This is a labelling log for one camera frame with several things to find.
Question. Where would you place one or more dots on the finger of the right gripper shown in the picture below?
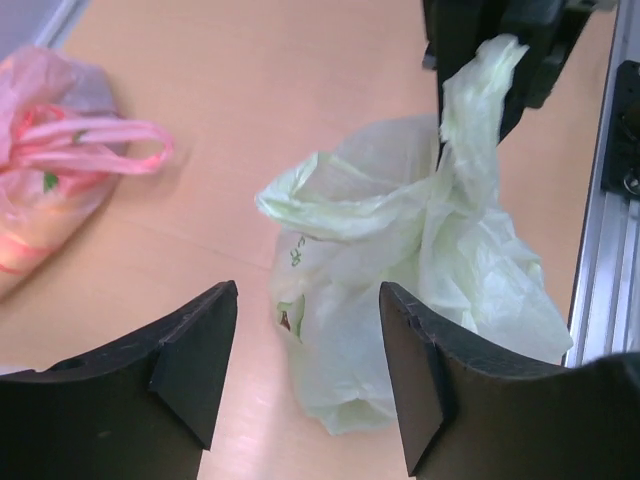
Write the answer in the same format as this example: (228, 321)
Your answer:
(531, 82)
(454, 30)

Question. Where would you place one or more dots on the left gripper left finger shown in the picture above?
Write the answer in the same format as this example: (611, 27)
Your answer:
(143, 406)

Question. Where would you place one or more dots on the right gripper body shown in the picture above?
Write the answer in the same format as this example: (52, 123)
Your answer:
(570, 19)

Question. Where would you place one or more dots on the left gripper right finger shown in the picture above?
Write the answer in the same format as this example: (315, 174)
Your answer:
(470, 409)

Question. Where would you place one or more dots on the green plastic bag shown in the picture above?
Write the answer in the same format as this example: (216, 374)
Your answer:
(415, 201)

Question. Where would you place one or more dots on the pink tied plastic bag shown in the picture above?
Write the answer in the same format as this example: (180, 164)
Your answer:
(64, 146)

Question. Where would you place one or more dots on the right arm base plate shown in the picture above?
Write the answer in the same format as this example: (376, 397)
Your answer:
(621, 161)

